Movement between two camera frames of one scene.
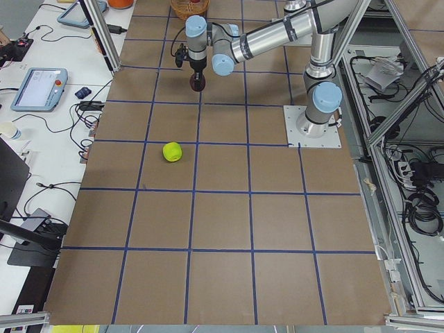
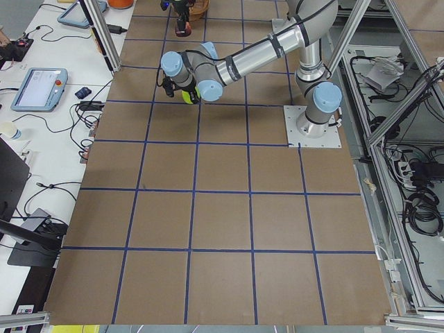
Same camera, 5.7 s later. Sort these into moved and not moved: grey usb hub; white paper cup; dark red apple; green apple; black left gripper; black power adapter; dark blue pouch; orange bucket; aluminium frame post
Moved: green apple; dark red apple; black left gripper
Not moved: dark blue pouch; aluminium frame post; orange bucket; grey usb hub; black power adapter; white paper cup
